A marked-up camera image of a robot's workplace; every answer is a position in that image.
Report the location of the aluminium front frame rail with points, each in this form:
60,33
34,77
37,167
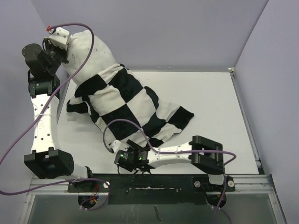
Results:
244,184

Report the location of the white pillow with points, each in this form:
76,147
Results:
101,60

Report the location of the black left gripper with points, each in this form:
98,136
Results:
63,52

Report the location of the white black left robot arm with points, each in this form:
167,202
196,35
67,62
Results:
47,160

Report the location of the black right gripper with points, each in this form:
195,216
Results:
133,145

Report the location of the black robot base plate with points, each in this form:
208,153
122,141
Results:
154,188

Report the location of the black white checkered pillowcase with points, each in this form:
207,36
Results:
119,105

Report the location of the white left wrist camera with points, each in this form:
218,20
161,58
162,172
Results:
59,37

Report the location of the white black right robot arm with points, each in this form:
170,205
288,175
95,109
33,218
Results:
203,153

